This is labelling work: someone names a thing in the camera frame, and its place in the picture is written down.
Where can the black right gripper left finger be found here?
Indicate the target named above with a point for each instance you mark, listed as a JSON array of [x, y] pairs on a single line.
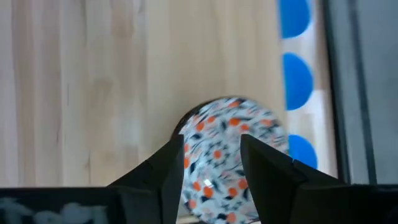
[[164, 174]]

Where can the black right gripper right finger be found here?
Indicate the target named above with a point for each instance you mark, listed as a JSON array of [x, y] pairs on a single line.
[[267, 174]]

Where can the floral mini bowl orange blue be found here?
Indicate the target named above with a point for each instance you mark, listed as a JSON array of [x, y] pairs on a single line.
[[214, 143]]

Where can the white strip with blue dots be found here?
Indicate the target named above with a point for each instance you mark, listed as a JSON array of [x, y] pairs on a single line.
[[295, 81]]

